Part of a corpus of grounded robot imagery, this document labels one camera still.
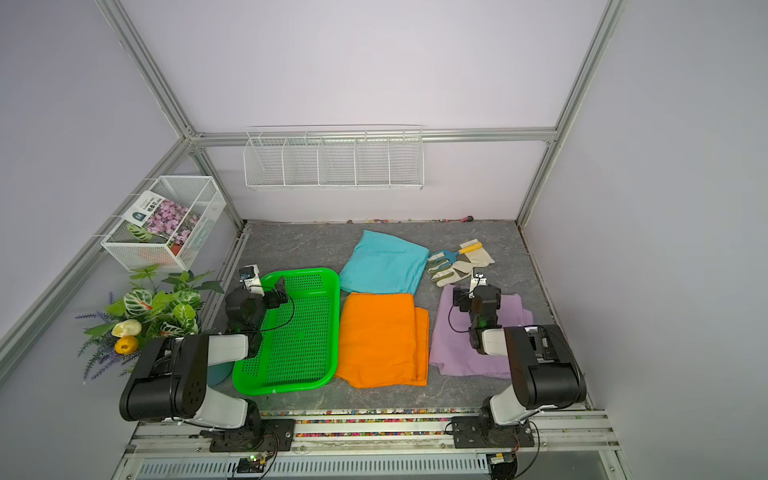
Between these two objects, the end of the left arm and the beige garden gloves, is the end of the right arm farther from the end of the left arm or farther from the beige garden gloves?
the end of the left arm

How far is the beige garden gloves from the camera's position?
1046 mm

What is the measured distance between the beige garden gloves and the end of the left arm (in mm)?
497

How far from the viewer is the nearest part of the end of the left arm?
2.74 feet
